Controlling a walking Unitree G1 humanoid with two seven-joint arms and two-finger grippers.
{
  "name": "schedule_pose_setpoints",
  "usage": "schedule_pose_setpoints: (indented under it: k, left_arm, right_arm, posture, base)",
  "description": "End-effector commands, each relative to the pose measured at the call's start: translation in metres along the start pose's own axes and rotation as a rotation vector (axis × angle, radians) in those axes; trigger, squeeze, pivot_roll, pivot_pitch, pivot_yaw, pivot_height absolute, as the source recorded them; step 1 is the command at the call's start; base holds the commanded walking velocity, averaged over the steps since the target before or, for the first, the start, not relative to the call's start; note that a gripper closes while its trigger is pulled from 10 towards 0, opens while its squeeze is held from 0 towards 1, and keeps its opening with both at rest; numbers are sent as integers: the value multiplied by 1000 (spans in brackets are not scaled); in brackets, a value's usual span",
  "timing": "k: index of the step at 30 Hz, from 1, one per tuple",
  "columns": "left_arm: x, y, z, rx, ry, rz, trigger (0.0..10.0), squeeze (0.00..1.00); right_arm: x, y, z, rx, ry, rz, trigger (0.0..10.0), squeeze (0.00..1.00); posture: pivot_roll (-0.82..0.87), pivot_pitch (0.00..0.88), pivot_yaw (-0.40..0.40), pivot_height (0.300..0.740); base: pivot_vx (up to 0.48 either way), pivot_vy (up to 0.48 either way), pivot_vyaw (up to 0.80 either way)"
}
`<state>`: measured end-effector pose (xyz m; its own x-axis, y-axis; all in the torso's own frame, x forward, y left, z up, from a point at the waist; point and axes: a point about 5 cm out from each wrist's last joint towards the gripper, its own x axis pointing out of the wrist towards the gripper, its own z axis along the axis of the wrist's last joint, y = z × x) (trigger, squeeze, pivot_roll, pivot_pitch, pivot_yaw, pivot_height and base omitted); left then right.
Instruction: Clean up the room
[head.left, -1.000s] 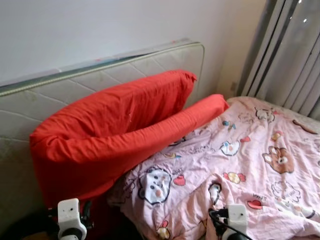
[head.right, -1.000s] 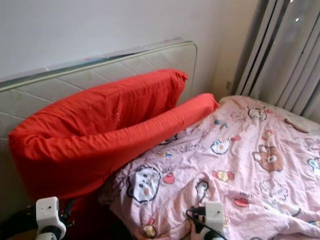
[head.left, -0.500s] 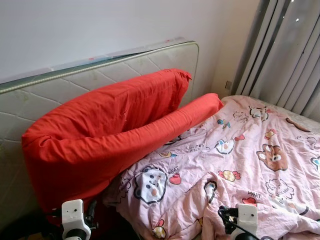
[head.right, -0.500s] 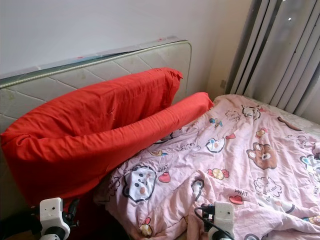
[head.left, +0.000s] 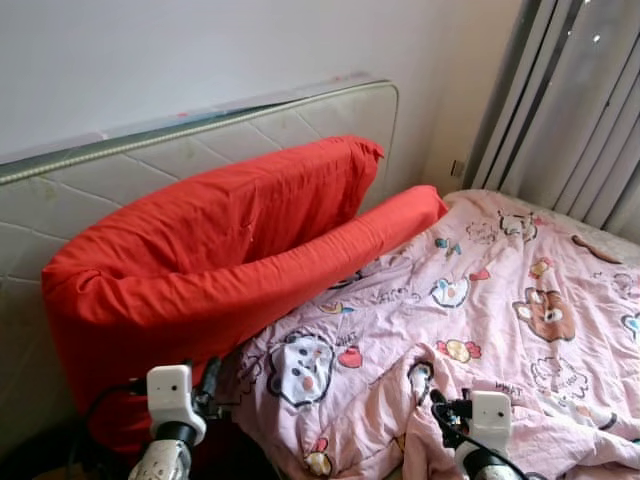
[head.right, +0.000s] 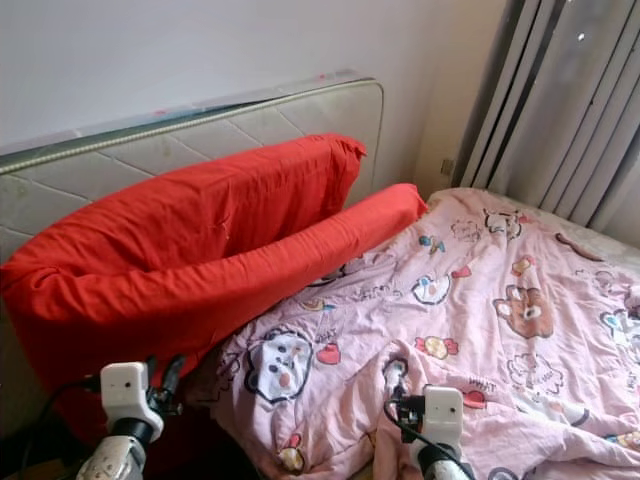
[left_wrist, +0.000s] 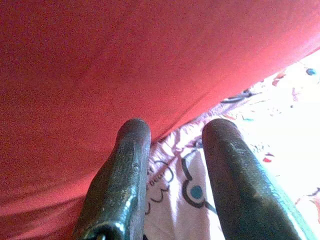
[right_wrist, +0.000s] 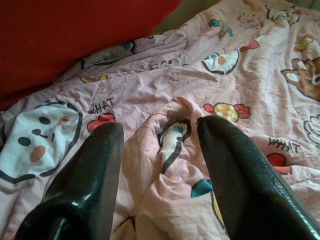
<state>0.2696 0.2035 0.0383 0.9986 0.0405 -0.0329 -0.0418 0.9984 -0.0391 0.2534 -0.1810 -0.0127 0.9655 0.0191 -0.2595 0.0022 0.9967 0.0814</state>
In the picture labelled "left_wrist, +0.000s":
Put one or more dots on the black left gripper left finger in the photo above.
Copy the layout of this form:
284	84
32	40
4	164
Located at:
120	195

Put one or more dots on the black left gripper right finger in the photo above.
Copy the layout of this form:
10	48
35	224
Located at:
245	200

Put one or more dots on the pink cartoon print duvet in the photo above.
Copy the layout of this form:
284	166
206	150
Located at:
175	207

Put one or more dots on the large red cushion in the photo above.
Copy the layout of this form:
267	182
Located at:
100	62

